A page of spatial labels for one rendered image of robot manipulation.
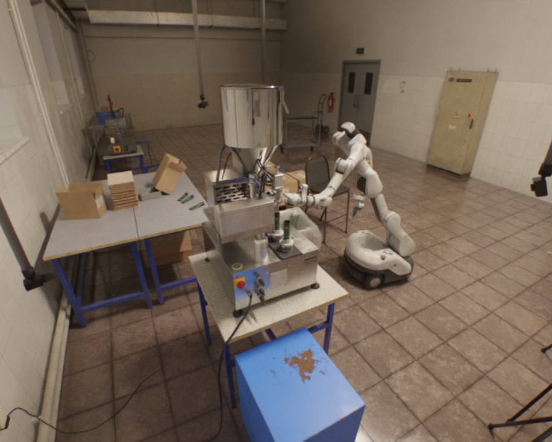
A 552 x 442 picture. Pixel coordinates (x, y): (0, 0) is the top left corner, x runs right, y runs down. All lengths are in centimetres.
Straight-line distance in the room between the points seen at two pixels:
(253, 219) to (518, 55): 598
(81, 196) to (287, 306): 197
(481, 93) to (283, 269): 553
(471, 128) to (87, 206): 611
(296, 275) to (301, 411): 63
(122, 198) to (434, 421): 290
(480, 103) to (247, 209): 567
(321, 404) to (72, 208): 242
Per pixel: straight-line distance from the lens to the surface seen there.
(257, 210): 132
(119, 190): 292
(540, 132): 649
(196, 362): 240
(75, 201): 292
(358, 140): 237
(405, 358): 253
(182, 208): 277
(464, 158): 666
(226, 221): 128
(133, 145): 566
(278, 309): 161
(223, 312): 162
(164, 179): 308
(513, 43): 681
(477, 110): 652
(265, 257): 145
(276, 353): 162
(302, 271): 160
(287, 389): 150
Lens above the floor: 187
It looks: 27 degrees down
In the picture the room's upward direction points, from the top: straight up
